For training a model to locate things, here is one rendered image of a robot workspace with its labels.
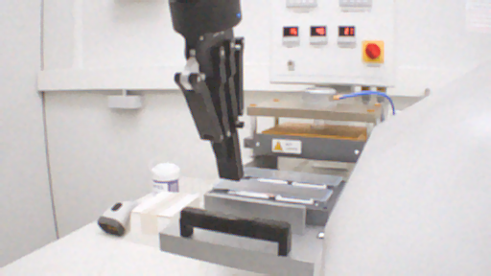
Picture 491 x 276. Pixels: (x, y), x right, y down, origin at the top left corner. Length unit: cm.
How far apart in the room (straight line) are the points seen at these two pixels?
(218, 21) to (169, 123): 131
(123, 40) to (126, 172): 59
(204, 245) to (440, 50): 112
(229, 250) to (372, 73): 63
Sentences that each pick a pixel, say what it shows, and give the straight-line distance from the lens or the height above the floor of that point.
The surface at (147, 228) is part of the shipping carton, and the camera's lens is 103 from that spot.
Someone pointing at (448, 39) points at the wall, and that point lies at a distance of 145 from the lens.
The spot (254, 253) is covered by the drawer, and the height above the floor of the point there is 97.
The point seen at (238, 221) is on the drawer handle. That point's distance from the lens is 49.
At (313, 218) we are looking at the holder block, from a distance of 58.
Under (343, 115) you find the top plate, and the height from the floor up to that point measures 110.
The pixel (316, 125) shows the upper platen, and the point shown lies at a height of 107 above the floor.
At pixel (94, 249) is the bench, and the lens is 106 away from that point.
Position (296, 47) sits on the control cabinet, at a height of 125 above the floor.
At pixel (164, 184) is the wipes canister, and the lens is 122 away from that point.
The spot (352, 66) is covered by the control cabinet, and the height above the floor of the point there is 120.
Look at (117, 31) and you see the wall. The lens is 183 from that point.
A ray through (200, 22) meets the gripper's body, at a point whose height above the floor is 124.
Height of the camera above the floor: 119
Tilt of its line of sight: 10 degrees down
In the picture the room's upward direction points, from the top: straight up
